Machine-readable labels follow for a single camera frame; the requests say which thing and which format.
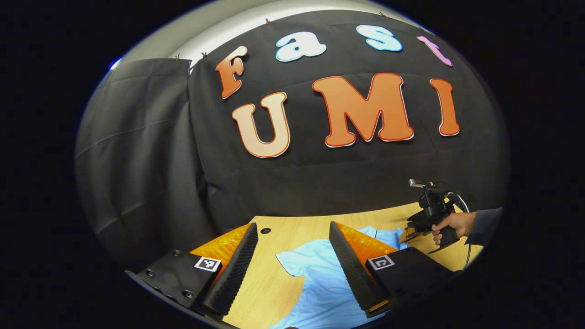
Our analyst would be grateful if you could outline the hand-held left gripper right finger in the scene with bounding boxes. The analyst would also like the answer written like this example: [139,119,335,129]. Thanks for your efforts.
[329,221,463,319]

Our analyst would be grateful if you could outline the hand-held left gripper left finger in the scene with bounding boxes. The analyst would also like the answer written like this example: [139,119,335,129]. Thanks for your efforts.
[124,222,259,320]

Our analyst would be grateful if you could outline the light blue T-shirt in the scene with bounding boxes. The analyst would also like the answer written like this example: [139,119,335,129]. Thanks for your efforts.
[269,225,408,329]

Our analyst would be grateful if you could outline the black backdrop cloth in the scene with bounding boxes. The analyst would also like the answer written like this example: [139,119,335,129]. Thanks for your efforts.
[74,9,510,275]

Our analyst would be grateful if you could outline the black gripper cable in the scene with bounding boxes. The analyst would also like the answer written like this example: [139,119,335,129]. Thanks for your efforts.
[446,191,472,271]

